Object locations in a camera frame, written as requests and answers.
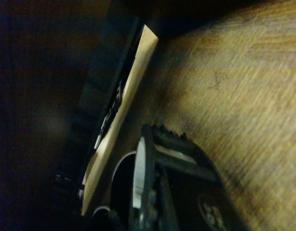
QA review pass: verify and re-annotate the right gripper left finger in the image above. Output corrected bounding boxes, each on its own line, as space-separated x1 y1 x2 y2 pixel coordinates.
129 124 163 231

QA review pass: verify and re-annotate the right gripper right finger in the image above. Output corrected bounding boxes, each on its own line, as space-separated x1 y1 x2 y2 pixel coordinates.
151 124 225 191

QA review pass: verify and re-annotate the black shoe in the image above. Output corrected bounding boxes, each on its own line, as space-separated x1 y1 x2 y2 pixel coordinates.
92 152 139 217

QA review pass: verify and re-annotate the brown shoe rack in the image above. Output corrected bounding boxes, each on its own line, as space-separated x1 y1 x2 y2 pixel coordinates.
0 0 296 231

